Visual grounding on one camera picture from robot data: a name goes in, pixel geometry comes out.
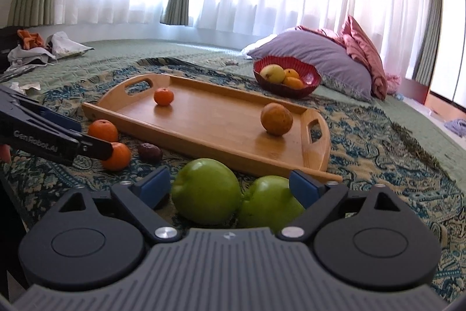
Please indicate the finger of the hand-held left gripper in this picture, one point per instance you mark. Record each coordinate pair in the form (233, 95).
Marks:
(96, 149)
(62, 120)

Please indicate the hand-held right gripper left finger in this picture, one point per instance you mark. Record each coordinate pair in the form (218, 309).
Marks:
(154, 189)

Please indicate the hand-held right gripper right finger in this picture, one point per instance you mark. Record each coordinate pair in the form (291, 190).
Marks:
(302, 190)

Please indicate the small orange mandarin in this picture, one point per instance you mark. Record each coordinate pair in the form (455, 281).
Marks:
(164, 96)
(120, 158)
(102, 129)

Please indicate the green apple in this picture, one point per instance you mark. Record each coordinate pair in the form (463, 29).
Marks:
(206, 191)
(269, 205)

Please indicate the dark wrinkled date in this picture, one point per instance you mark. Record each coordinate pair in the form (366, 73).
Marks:
(150, 151)

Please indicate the wooden tray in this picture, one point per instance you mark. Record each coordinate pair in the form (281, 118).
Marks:
(218, 121)

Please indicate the person's left hand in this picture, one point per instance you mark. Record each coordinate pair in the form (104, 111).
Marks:
(4, 153)

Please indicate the crumpled white paper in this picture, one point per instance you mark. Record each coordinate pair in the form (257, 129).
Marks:
(25, 87)

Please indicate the blue paisley blanket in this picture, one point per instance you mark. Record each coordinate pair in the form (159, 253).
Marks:
(364, 150)

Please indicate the white cloth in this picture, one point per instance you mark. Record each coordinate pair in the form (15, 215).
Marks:
(25, 56)

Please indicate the white printed plastic bag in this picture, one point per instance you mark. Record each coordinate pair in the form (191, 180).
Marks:
(67, 45)

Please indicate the brownish orange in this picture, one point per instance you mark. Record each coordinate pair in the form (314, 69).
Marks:
(276, 119)

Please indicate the orange cloth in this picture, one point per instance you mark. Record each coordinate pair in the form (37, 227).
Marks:
(31, 37)

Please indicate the orange fruit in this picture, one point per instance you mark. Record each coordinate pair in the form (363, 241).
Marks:
(292, 72)
(294, 83)

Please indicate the red ribbed bowl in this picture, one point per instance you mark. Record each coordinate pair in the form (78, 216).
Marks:
(310, 77)

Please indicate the green quilted bedspread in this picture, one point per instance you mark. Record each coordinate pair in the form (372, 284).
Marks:
(164, 48)

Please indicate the yellow pear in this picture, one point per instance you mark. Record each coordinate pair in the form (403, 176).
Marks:
(272, 73)

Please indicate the purple pillow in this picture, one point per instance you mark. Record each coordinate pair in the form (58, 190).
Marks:
(320, 52)

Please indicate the pink fluffy cloth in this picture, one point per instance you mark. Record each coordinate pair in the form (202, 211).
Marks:
(392, 82)

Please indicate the white pillow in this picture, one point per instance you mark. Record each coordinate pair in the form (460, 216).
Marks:
(255, 45)

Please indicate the brown wooden furniture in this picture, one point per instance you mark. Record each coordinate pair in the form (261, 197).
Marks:
(415, 87)

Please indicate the pink crumpled cloth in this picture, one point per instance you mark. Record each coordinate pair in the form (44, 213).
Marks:
(364, 48)

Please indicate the lilac cloth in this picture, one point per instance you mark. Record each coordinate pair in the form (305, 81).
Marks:
(457, 127)

